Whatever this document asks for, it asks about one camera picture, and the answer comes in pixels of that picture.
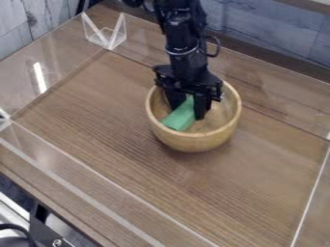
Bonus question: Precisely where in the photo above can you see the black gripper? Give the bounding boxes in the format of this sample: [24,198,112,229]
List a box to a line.
[152,51,223,121]

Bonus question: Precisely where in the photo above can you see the green rectangular block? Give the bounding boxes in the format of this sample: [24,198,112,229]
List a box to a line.
[161,96,196,131]

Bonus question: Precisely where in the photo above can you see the black table leg bracket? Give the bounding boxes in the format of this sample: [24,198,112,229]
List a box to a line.
[29,204,75,247]

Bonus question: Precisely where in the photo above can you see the black cable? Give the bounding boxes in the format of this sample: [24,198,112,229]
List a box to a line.
[0,221,36,240]

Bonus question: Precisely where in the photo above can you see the round wooden bowl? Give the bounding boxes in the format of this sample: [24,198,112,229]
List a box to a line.
[144,82,242,153]

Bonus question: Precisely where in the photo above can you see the clear acrylic corner bracket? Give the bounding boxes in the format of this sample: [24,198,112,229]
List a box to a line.
[81,13,127,50]

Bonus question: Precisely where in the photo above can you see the clear acrylic tray wall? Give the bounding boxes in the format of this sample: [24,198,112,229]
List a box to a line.
[0,115,219,247]

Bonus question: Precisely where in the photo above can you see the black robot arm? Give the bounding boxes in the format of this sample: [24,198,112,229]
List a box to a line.
[151,0,223,121]

